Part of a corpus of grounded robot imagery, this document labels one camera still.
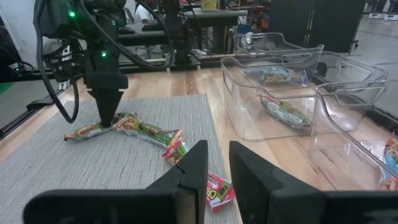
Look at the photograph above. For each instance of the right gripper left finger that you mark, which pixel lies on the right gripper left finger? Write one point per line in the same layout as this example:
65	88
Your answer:
174	199

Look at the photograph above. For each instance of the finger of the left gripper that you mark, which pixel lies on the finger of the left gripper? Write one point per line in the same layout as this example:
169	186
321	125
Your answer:
112	99
100	99

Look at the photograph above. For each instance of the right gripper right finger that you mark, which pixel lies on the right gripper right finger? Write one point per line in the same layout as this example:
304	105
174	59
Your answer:
280	199

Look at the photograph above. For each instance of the orange green granola bar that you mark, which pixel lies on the orange green granola bar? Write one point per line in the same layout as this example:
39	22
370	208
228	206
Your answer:
146	132
85	131

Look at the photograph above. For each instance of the red green granola bar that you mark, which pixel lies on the red green granola bar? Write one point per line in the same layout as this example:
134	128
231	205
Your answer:
286	113
221	193

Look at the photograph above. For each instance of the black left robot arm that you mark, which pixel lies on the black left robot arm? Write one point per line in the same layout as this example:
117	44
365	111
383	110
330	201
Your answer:
62	18

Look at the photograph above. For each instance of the grey woven placemat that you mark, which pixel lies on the grey woven placemat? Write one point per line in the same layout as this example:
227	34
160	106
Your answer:
93	168

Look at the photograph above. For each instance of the person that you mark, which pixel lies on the person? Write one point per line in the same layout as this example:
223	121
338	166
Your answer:
143	15

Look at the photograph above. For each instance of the clear plastic bin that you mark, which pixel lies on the clear plastic bin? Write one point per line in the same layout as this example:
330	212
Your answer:
242	102
342	140
267	43

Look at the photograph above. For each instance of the black background workbench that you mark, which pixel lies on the black background workbench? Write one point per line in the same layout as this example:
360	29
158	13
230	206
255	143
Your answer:
211	15

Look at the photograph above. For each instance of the yellow container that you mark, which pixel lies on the yellow container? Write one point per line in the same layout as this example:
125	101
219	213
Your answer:
209	4

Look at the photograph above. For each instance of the black cabinet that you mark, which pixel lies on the black cabinet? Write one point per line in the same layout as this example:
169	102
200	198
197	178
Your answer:
326	21

